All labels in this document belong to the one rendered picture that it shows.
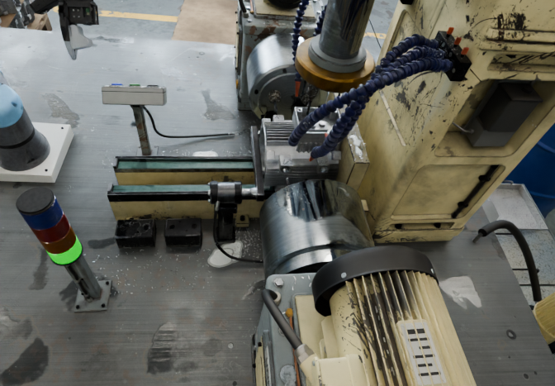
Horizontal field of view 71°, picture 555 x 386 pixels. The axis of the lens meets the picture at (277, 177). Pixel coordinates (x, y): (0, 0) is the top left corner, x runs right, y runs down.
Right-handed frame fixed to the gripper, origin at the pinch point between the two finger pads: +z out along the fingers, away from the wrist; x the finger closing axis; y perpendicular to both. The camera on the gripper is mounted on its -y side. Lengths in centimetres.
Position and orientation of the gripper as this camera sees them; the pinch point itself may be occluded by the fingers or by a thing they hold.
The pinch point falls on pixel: (71, 54)
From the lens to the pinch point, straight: 127.4
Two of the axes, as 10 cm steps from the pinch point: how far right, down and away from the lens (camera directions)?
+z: -0.4, 9.6, 2.8
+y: 9.9, -0.1, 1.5
